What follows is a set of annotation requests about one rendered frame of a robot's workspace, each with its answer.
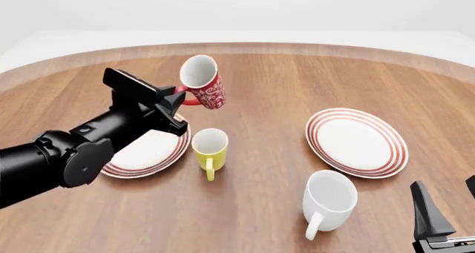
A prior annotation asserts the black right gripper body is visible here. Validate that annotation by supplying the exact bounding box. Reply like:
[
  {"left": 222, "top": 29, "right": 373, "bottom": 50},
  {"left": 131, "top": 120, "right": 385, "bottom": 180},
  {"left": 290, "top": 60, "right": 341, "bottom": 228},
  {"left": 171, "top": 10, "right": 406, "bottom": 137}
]
[{"left": 412, "top": 234, "right": 475, "bottom": 253}]

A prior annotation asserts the yellow mug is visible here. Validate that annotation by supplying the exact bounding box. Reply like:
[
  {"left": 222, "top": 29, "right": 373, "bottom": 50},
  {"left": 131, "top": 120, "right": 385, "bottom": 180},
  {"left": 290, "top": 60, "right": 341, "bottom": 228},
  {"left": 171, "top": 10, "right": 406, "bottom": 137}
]
[{"left": 191, "top": 128, "right": 229, "bottom": 182}]

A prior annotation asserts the white mug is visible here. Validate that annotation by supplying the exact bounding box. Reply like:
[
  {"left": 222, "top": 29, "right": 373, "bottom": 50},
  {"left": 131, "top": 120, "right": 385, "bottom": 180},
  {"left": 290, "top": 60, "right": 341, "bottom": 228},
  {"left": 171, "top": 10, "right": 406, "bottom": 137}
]
[{"left": 301, "top": 169, "right": 359, "bottom": 242}]

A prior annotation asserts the black flat plate on stalk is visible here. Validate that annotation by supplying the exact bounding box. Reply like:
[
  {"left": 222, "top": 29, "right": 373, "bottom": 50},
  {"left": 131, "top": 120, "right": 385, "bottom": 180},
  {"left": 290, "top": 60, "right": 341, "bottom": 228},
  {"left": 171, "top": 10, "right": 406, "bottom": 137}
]
[{"left": 102, "top": 67, "right": 158, "bottom": 102}]

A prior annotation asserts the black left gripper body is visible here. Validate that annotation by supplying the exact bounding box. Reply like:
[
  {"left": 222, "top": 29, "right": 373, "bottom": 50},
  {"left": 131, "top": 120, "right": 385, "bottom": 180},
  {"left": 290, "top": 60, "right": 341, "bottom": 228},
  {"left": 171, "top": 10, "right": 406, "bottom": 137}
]
[{"left": 152, "top": 96, "right": 189, "bottom": 137}]

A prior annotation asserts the red patterned mug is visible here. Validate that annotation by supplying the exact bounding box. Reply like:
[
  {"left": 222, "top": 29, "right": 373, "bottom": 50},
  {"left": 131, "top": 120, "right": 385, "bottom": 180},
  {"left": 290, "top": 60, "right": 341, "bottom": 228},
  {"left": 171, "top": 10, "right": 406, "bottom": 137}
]
[{"left": 173, "top": 54, "right": 227, "bottom": 111}]

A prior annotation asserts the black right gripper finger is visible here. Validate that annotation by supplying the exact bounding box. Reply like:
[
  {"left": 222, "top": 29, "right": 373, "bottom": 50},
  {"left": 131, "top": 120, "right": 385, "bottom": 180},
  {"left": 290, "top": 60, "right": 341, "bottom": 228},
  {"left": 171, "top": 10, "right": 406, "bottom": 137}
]
[
  {"left": 464, "top": 174, "right": 475, "bottom": 199},
  {"left": 410, "top": 180, "right": 457, "bottom": 240}
]

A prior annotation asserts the white plate with red rings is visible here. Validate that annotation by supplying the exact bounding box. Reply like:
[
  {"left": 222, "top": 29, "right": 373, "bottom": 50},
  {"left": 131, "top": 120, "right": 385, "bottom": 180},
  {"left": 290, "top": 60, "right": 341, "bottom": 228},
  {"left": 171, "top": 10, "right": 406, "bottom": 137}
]
[
  {"left": 305, "top": 107, "right": 410, "bottom": 180},
  {"left": 99, "top": 113, "right": 192, "bottom": 180}
]

